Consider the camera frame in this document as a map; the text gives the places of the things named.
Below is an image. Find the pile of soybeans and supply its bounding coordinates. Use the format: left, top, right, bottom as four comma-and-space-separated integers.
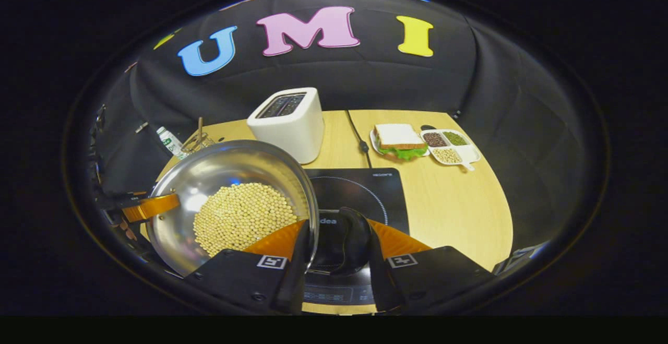
193, 182, 298, 257

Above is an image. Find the stainless steel pot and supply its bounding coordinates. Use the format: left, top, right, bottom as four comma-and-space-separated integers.
145, 139, 374, 278

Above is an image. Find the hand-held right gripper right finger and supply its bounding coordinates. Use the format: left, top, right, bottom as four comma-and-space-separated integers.
365, 219, 496, 313

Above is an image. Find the small wire basket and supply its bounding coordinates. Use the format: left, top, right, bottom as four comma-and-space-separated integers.
180, 133, 217, 156

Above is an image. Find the white divided dish of beans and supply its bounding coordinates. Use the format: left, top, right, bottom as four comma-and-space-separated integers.
420, 128, 482, 171

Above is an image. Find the sandwich with lettuce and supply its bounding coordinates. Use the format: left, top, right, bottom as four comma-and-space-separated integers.
373, 123, 428, 160

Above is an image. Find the black induction cooktop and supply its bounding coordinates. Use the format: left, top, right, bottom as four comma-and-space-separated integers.
300, 168, 410, 305

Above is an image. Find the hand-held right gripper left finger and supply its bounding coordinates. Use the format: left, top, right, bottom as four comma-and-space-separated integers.
183, 219, 313, 314

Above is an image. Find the white plastic bottle green label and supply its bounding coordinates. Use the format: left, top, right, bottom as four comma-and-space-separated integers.
156, 126, 188, 161

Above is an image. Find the black power cable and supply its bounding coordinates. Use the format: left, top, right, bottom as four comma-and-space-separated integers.
344, 110, 374, 169

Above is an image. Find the white toaster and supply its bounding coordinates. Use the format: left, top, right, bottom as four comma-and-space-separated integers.
246, 87, 325, 165

